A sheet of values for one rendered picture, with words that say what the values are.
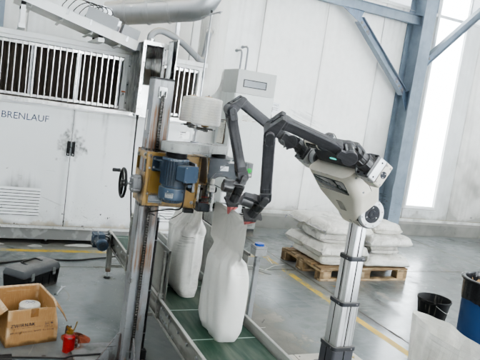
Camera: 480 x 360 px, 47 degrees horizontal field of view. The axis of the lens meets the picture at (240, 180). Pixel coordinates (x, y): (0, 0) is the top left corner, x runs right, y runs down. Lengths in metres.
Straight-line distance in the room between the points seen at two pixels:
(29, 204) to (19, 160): 0.46
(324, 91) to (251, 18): 1.56
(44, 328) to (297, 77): 5.44
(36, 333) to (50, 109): 2.63
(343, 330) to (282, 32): 5.51
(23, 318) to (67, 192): 2.37
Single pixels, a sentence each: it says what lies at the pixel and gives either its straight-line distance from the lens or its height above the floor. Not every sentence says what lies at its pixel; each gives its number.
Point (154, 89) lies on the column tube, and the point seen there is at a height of 1.69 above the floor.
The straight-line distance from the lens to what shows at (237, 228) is 2.99.
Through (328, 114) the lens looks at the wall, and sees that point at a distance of 8.39.
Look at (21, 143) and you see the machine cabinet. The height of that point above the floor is 1.02.
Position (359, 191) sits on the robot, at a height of 1.33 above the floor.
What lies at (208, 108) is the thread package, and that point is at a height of 1.62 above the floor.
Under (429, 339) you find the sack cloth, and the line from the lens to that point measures 1.74.
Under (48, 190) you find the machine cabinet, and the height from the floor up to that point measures 0.57.
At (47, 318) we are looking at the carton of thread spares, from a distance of 3.82.
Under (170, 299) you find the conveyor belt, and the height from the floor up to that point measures 0.38.
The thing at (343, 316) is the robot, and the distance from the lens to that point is 3.14.
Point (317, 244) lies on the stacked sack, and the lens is 5.93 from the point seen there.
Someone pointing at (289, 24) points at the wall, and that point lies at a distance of 8.06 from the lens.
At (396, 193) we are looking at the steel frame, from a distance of 8.89.
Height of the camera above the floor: 1.64
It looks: 7 degrees down
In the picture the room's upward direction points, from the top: 8 degrees clockwise
